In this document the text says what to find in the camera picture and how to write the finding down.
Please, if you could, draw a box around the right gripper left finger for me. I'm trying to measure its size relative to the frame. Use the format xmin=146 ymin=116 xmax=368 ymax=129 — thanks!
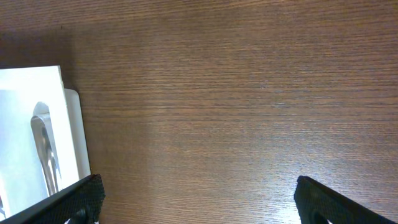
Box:
xmin=1 ymin=174 xmax=105 ymax=224

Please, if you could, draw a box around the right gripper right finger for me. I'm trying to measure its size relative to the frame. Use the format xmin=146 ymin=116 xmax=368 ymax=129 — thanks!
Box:
xmin=294 ymin=175 xmax=396 ymax=224

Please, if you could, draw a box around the white plastic cutlery tray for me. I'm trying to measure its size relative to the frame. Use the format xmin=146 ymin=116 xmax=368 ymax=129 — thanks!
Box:
xmin=1 ymin=65 xmax=91 ymax=220

